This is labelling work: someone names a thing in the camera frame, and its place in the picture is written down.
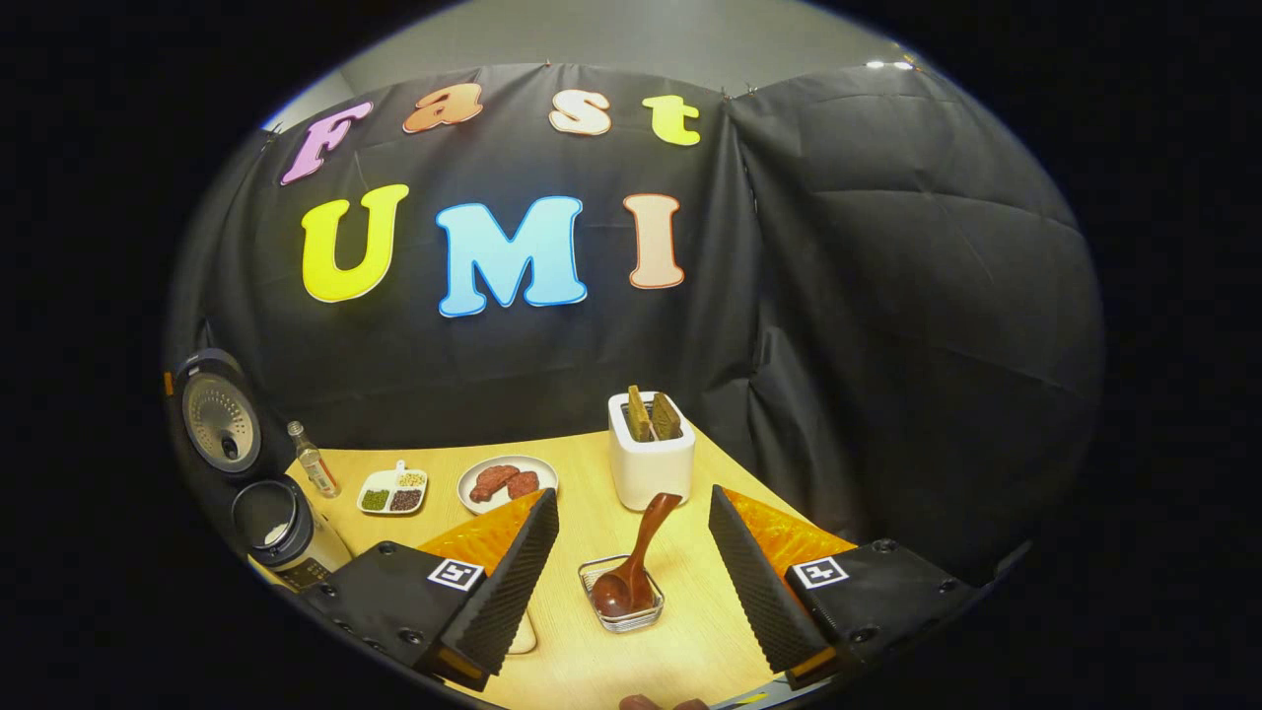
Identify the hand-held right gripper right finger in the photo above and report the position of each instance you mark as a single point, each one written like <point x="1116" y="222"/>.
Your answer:
<point x="754" y="582"/>

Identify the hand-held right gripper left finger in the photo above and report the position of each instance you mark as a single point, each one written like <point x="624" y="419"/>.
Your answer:
<point x="508" y="582"/>

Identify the brown wooden spoon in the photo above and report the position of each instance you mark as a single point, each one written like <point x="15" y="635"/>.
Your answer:
<point x="631" y="572"/>

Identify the grey rice cooker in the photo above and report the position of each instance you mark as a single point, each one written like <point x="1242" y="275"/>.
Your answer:
<point x="222" y="424"/>

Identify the brown meat piece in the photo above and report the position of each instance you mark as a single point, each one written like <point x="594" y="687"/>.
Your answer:
<point x="523" y="484"/>
<point x="491" y="483"/>

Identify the white round plate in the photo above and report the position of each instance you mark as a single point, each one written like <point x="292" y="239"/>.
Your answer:
<point x="537" y="468"/>

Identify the white toaster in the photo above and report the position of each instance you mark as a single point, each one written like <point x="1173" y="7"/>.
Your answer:
<point x="651" y="478"/>

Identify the white divided bean dish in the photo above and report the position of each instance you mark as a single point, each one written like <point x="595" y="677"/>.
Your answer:
<point x="392" y="491"/>

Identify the brown toast slice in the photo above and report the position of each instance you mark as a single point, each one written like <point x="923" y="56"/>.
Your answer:
<point x="666" y="417"/>
<point x="640" y="414"/>

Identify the small glass bottle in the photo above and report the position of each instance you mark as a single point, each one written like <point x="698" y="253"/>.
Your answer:
<point x="315" y="463"/>

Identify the black backdrop cloth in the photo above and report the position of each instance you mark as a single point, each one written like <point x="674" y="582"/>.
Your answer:
<point x="848" y="296"/>

